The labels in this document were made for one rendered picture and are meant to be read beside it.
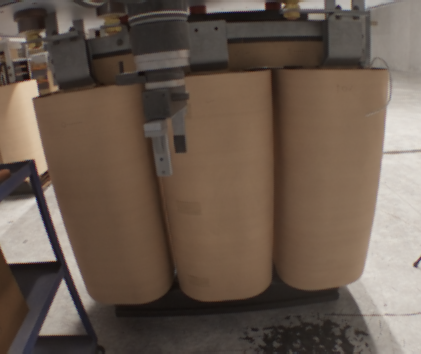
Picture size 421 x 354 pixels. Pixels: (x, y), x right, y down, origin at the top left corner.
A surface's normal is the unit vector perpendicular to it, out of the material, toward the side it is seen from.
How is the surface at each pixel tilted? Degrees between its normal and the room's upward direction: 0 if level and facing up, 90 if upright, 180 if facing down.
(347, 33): 90
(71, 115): 90
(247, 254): 90
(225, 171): 90
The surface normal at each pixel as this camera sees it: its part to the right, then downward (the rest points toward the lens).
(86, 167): 0.01, 0.37
